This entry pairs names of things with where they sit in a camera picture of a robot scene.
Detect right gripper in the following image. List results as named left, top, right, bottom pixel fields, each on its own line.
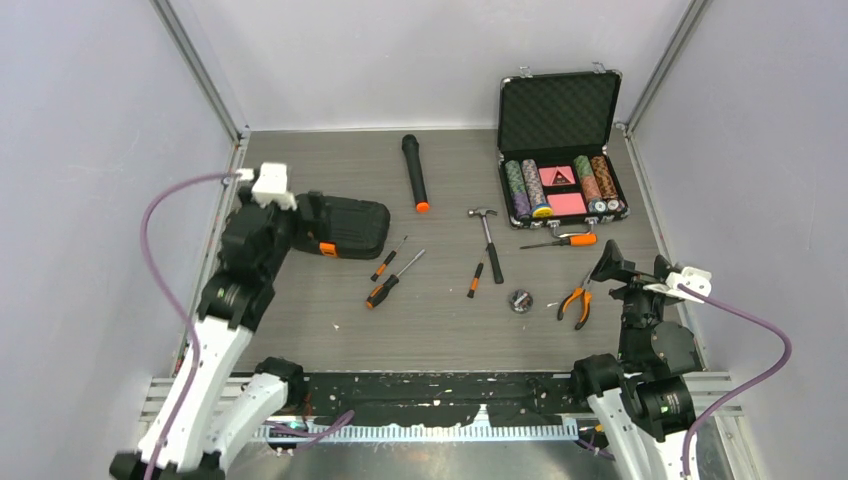
left=589, top=238, right=681, bottom=364

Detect black tool kit case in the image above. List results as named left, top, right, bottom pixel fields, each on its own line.
left=292, top=194, right=391, bottom=260

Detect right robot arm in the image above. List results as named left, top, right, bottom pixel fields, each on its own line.
left=570, top=240, right=712, bottom=479

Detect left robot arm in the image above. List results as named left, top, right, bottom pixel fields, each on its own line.
left=109, top=187, right=307, bottom=479

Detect thin orange black screwdriver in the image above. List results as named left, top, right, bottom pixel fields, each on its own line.
left=370, top=235, right=408, bottom=282

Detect small round bit holder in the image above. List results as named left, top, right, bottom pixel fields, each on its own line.
left=508, top=289, right=534, bottom=314

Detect black microphone orange end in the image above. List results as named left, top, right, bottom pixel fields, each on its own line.
left=401, top=134, right=430, bottom=213

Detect open poker chip case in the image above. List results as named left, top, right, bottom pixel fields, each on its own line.
left=496, top=69, right=630, bottom=229

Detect small orange black screwdriver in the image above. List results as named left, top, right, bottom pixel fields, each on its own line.
left=466, top=253, right=487, bottom=298

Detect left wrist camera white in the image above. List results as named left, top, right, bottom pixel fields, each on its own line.
left=235, top=162, right=297, bottom=211

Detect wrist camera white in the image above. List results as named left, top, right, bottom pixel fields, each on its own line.
left=643, top=266, right=712, bottom=303
left=235, top=162, right=297, bottom=211

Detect orange handled screwdriver by case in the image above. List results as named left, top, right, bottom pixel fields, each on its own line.
left=521, top=233, right=597, bottom=250

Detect orange handled pliers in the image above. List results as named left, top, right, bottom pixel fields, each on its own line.
left=556, top=270, right=592, bottom=331

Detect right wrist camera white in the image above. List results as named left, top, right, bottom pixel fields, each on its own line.
left=643, top=266, right=712, bottom=303

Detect claw hammer black handle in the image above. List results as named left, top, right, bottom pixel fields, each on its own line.
left=467, top=207, right=505, bottom=284

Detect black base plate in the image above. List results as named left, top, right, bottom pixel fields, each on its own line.
left=278, top=371, right=622, bottom=428

